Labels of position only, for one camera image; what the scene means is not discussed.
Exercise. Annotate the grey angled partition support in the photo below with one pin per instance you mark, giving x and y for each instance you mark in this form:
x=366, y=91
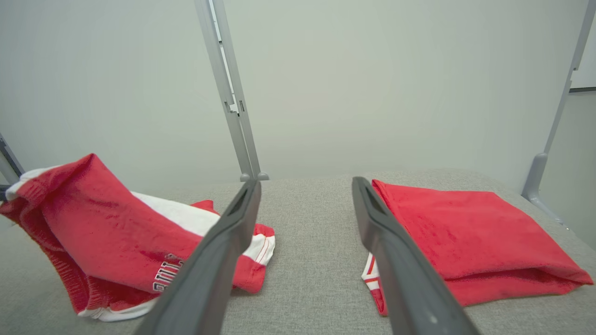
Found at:
x=9, y=163
x=535, y=177

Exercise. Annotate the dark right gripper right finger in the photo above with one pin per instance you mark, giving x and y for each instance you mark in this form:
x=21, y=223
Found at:
x=409, y=288

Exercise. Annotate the red shorts white trim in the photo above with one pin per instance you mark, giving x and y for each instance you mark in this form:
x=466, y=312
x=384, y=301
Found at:
x=107, y=232

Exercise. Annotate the grey metal partition post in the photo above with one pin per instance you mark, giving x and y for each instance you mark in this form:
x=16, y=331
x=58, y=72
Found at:
x=252, y=139
x=222, y=83

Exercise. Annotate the red basketball jersey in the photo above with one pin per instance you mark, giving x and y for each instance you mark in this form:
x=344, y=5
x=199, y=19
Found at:
x=465, y=232

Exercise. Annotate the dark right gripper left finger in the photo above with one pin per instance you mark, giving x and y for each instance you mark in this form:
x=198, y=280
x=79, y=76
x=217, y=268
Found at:
x=205, y=288

